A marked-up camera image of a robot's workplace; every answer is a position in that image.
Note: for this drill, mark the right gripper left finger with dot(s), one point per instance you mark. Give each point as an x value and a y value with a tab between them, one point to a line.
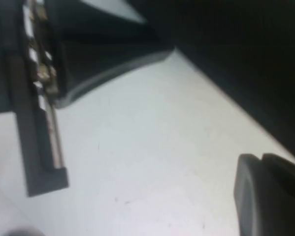
258	204

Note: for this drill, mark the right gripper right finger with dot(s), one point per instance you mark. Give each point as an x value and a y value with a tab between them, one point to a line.
287	174

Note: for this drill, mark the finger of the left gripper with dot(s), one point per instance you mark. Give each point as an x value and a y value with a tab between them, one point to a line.
100	54

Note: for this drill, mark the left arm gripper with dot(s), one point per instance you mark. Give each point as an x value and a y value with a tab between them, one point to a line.
26	123

